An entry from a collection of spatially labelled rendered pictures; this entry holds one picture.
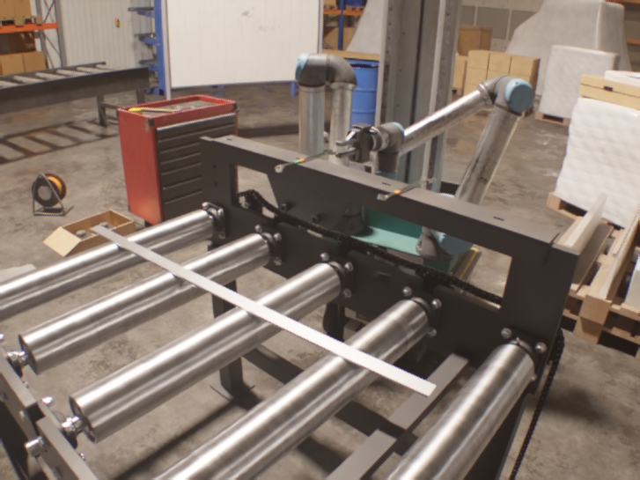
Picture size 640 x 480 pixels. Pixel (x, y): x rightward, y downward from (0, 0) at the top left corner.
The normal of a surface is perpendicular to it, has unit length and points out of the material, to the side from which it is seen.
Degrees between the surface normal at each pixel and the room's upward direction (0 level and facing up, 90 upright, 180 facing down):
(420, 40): 90
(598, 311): 90
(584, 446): 0
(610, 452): 0
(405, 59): 90
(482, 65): 90
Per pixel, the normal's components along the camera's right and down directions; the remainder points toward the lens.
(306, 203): -0.63, 0.33
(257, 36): 0.44, 0.42
